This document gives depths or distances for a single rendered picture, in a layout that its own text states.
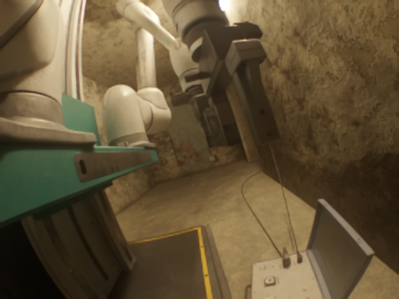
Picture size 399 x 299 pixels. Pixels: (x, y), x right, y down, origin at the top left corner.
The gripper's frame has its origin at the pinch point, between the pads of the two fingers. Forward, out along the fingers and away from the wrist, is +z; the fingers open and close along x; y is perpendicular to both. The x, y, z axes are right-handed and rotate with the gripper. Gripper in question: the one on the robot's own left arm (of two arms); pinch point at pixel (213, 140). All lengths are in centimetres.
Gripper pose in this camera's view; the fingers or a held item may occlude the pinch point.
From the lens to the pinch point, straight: 51.4
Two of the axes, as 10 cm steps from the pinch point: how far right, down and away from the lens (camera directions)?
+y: 9.5, -3.0, 0.6
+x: -0.7, 0.0, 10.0
